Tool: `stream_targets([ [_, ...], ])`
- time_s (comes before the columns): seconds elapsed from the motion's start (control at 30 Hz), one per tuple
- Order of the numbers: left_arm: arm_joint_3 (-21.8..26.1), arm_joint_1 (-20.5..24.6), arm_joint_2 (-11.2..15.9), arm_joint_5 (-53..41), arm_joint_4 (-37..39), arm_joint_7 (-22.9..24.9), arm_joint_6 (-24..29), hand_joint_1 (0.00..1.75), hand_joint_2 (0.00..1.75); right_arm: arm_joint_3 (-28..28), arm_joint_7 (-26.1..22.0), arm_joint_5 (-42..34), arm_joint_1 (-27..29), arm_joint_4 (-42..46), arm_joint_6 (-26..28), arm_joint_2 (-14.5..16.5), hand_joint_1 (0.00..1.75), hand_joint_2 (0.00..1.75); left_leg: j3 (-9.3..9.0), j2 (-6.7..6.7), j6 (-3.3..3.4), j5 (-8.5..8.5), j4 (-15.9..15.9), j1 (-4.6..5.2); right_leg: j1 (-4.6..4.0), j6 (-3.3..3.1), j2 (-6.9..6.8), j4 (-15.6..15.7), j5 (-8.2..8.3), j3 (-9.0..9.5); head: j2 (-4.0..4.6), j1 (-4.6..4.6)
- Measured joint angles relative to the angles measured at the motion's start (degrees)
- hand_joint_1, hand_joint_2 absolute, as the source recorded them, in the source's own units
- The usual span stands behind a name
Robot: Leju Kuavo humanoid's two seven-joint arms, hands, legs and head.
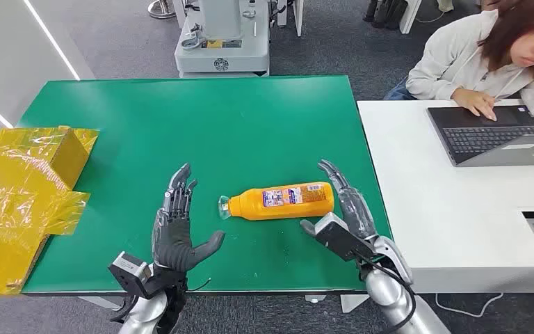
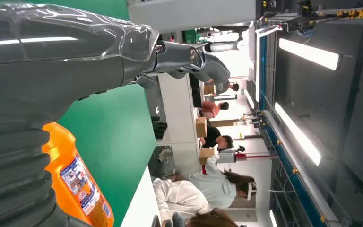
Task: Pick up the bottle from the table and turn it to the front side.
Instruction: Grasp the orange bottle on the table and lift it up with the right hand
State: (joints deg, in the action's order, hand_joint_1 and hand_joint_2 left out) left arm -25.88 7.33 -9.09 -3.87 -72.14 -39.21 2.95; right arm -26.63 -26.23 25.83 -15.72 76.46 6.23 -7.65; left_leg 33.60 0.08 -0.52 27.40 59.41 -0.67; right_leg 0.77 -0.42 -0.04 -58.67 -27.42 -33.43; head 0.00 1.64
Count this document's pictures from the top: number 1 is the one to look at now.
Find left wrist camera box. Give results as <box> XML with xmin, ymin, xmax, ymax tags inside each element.
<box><xmin>108</xmin><ymin>251</ymin><xmax>154</xmax><ymax>299</ymax></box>

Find white machine base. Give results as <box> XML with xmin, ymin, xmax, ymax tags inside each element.
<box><xmin>174</xmin><ymin>0</ymin><xmax>272</xmax><ymax>79</ymax></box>

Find person's hand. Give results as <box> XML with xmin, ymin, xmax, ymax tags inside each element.
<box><xmin>451</xmin><ymin>87</ymin><xmax>499</xmax><ymax>122</ymax></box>

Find green topped table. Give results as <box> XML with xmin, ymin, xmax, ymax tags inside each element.
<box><xmin>18</xmin><ymin>74</ymin><xmax>393</xmax><ymax>315</ymax></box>

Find chrome round stand base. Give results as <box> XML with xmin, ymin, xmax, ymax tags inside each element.
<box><xmin>147</xmin><ymin>0</ymin><xmax>177</xmax><ymax>19</ymax></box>

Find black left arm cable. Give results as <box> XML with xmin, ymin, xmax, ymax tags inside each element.
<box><xmin>108</xmin><ymin>294</ymin><xmax>140</xmax><ymax>324</ymax></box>

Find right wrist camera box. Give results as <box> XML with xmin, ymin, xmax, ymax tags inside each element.
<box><xmin>314</xmin><ymin>212</ymin><xmax>378</xmax><ymax>263</ymax></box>

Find white floor cable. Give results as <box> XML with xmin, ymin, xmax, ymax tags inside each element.
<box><xmin>435</xmin><ymin>292</ymin><xmax>504</xmax><ymax>319</ymax></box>

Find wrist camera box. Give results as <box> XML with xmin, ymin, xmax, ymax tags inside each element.
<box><xmin>108</xmin><ymin>251</ymin><xmax>154</xmax><ymax>299</ymax></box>
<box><xmin>314</xmin><ymin>212</ymin><xmax>378</xmax><ymax>263</ymax></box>

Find white desk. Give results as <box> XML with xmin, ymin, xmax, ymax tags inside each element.
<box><xmin>357</xmin><ymin>99</ymin><xmax>534</xmax><ymax>315</ymax></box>

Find black chair base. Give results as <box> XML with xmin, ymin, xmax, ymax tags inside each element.
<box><xmin>362</xmin><ymin>0</ymin><xmax>408</xmax><ymax>32</ymax></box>

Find person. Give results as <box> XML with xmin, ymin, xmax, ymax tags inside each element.
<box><xmin>383</xmin><ymin>0</ymin><xmax>534</xmax><ymax>130</ymax></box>

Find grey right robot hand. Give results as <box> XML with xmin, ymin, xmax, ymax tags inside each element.
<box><xmin>300</xmin><ymin>159</ymin><xmax>380</xmax><ymax>243</ymax></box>

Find white furniture leg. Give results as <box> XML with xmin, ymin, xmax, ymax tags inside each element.
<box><xmin>398</xmin><ymin>0</ymin><xmax>423</xmax><ymax>35</ymax></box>
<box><xmin>293</xmin><ymin>0</ymin><xmax>305</xmax><ymax>38</ymax></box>

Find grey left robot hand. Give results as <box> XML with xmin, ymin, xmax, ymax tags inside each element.
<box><xmin>150</xmin><ymin>162</ymin><xmax>226</xmax><ymax>273</ymax></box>

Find orange plastic bottle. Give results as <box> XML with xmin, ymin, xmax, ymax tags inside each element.
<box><xmin>217</xmin><ymin>182</ymin><xmax>336</xmax><ymax>221</ymax></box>

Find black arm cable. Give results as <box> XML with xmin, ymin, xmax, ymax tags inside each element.
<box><xmin>108</xmin><ymin>294</ymin><xmax>140</xmax><ymax>324</ymax></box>
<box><xmin>358</xmin><ymin>255</ymin><xmax>418</xmax><ymax>334</ymax></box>

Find thin black wrist wire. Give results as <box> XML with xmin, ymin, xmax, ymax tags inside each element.
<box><xmin>187</xmin><ymin>278</ymin><xmax>212</xmax><ymax>293</ymax></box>

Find dark grey laptop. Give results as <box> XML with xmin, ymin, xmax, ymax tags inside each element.
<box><xmin>426</xmin><ymin>104</ymin><xmax>534</xmax><ymax>168</ymax></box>

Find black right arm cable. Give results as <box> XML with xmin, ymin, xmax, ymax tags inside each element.
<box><xmin>358</xmin><ymin>255</ymin><xmax>418</xmax><ymax>334</ymax></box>

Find yellow film wrapped cardboard box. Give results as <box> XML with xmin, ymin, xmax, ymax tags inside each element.
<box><xmin>0</xmin><ymin>125</ymin><xmax>100</xmax><ymax>296</ymax></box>

